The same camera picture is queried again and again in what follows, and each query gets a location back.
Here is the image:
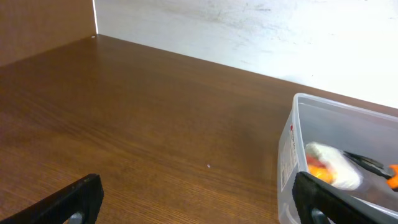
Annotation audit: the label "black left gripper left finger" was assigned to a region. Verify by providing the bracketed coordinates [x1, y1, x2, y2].
[1, 174, 104, 224]

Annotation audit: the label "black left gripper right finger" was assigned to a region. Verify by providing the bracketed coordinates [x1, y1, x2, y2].
[292, 172, 397, 224]

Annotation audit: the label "clear bag of wall plugs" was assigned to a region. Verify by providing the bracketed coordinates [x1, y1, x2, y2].
[305, 142, 363, 191]

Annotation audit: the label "black orange yellow pliers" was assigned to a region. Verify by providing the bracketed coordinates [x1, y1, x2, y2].
[343, 151, 397, 192]

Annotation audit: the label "clear plastic container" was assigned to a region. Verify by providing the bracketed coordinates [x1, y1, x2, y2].
[277, 93, 397, 224]

